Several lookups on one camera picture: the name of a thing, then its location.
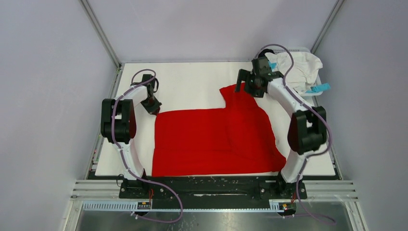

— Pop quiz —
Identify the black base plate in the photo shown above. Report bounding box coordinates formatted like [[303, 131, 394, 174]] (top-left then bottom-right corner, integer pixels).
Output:
[[119, 176, 307, 209]]

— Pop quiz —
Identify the teal t shirt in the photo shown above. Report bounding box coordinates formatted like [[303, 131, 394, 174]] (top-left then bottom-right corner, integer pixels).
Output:
[[286, 61, 330, 95]]

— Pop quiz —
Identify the red t shirt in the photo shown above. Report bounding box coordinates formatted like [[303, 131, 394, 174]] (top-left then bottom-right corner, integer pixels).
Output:
[[152, 85, 286, 177]]

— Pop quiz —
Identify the controller board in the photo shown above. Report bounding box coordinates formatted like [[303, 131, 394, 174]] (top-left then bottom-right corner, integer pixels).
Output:
[[279, 202, 297, 216], [137, 201, 152, 210]]

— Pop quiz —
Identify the left controller board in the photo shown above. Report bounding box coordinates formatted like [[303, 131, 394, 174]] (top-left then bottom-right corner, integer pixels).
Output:
[[137, 201, 152, 210]]

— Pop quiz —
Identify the slotted cable duct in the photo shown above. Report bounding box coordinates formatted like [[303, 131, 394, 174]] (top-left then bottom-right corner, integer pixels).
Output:
[[83, 199, 297, 213]]

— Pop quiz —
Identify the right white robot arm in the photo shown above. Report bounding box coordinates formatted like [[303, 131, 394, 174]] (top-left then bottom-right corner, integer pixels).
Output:
[[235, 57, 327, 198]]

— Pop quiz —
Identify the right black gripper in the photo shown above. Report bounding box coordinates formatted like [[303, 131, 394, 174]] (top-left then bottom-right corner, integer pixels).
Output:
[[234, 69, 264, 99]]

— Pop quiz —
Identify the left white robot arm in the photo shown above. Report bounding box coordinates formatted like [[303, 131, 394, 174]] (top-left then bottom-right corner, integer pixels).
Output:
[[101, 74, 162, 198]]

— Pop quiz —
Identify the white t shirt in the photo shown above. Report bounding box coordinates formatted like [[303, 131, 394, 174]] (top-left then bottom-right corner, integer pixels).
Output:
[[264, 51, 323, 95]]

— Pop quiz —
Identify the right controller board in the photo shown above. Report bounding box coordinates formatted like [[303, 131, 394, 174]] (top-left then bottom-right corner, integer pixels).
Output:
[[279, 202, 297, 216]]

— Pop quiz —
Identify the black t shirt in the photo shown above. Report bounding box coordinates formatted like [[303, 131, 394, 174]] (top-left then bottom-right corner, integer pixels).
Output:
[[255, 49, 275, 58]]

